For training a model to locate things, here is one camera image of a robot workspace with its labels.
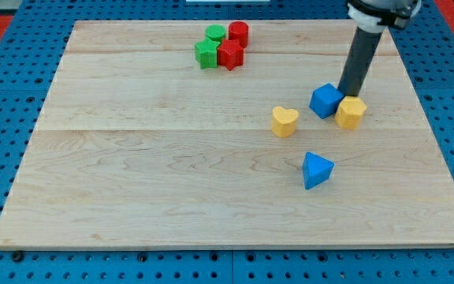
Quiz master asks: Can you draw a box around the yellow heart block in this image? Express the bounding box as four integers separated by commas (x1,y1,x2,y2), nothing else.
271,106,300,138

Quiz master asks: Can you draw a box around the blue cube block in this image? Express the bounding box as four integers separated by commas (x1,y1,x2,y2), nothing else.
309,84,344,119

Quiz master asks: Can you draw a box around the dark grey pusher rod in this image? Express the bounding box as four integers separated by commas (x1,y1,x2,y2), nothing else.
337,28,381,97

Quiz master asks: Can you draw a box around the robot arm end with clamp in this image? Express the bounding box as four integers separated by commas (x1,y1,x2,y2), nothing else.
346,0,422,33

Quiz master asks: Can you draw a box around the red star block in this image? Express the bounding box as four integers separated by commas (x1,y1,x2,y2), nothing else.
217,39,244,71

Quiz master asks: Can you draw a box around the light wooden board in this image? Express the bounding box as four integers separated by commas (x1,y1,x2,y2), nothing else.
0,20,454,251

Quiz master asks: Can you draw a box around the green star block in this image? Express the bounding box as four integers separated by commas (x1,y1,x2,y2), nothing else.
194,38,220,69

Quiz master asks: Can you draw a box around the blue triangle block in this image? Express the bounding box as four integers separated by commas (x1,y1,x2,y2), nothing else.
302,151,335,190

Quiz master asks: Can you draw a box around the green cylinder block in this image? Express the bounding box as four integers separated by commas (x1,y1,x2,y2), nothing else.
205,24,226,43

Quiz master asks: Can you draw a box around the red cylinder block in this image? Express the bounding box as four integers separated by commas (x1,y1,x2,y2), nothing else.
228,21,249,48

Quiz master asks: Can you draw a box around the yellow hexagon block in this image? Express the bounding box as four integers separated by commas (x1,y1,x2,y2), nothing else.
334,95,367,130

